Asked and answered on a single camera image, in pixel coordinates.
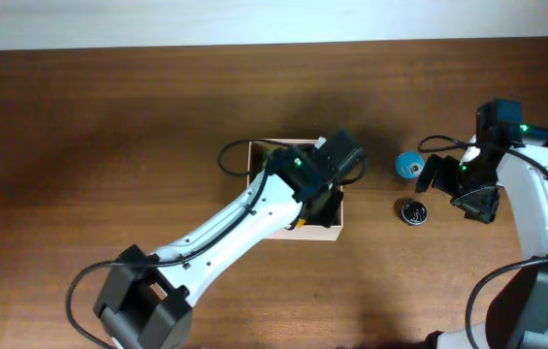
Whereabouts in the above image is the blue egg-shaped toy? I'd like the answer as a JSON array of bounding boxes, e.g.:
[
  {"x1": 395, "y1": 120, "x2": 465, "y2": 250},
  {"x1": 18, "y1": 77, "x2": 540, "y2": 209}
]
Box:
[{"x1": 395, "y1": 151, "x2": 425, "y2": 179}]

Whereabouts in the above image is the yellow toy figure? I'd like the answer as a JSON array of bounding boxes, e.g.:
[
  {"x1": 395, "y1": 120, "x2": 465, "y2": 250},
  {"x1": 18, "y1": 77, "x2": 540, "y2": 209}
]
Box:
[{"x1": 296, "y1": 219, "x2": 306, "y2": 229}]

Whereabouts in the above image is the white cardboard box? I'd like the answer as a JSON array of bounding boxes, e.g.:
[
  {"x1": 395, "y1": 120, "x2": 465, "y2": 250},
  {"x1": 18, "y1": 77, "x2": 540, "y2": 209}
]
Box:
[{"x1": 247, "y1": 141, "x2": 344, "y2": 241}]

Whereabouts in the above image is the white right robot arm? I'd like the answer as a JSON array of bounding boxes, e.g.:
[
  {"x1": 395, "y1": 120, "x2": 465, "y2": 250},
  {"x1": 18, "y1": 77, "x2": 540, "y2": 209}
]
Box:
[{"x1": 416, "y1": 99, "x2": 548, "y2": 349}]

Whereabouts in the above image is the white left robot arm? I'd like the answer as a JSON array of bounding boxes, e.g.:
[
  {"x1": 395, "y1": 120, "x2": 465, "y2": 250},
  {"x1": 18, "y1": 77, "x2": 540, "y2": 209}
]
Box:
[{"x1": 93, "y1": 131, "x2": 366, "y2": 349}]

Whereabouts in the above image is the black round wheel toy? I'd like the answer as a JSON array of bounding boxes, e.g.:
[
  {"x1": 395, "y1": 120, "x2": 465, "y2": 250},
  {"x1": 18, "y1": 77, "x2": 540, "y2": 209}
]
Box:
[{"x1": 401, "y1": 201, "x2": 428, "y2": 226}]

